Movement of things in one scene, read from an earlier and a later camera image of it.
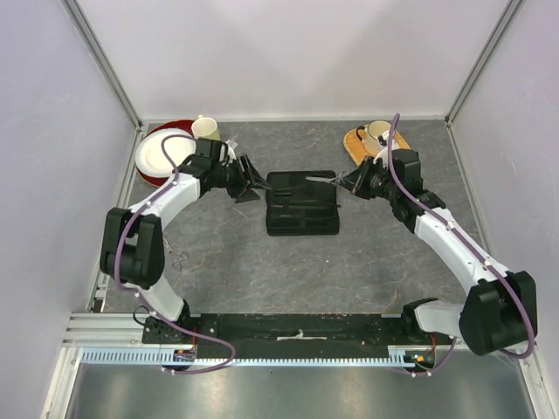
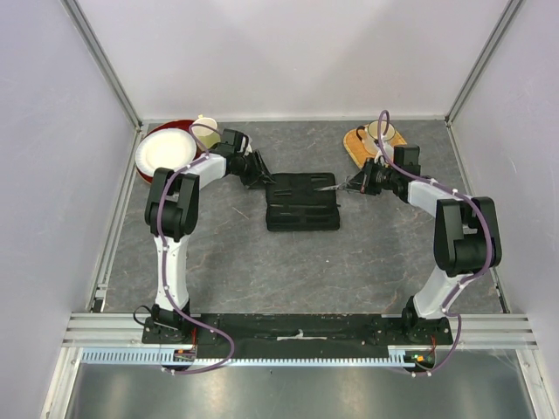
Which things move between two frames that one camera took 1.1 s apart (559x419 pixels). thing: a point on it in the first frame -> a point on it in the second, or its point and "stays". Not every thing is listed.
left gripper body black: x=236 y=180 -> x=251 y=170
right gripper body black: x=374 y=179 stays
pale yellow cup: x=205 y=127 stays
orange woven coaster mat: x=357 y=151 stays
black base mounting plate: x=281 y=335 stays
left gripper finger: x=254 y=177 -> x=265 y=175
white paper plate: x=151 y=161 stays
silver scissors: x=336 y=180 -> x=345 y=185
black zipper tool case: x=297 y=206 stays
